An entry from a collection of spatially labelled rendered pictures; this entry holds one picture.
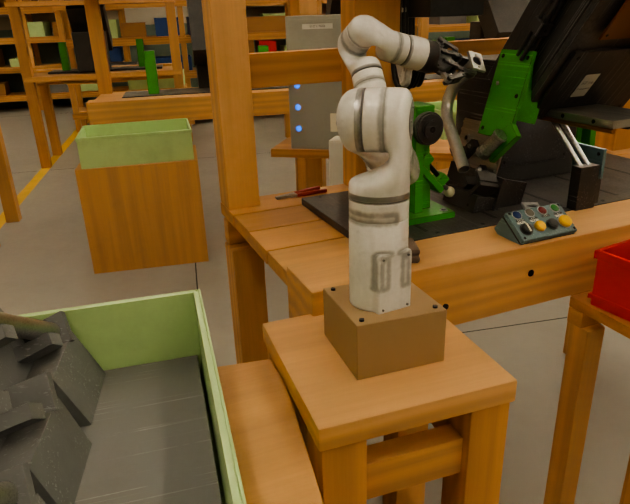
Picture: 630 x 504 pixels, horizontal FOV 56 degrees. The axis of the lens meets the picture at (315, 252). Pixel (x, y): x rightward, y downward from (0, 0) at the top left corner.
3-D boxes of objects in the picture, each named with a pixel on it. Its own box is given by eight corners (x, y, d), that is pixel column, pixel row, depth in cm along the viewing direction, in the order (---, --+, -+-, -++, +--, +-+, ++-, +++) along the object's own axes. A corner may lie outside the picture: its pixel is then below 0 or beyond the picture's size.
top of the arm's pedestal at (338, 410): (516, 401, 90) (518, 379, 89) (319, 453, 81) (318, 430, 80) (417, 310, 119) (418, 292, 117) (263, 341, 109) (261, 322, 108)
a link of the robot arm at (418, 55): (400, 60, 148) (379, 54, 145) (426, 28, 138) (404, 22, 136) (406, 89, 144) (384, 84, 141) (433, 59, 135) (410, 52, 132)
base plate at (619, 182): (720, 187, 165) (722, 180, 164) (372, 256, 127) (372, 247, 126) (600, 157, 201) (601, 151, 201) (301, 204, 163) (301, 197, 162)
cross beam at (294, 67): (604, 59, 205) (608, 32, 201) (244, 89, 160) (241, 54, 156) (593, 58, 209) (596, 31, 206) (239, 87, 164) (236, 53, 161)
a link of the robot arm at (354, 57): (330, 36, 136) (343, 90, 134) (348, 13, 128) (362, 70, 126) (356, 38, 139) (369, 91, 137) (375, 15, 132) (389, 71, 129)
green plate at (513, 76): (532, 145, 145) (559, 58, 140) (506, 140, 142) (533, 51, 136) (501, 137, 155) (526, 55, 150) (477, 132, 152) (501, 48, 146)
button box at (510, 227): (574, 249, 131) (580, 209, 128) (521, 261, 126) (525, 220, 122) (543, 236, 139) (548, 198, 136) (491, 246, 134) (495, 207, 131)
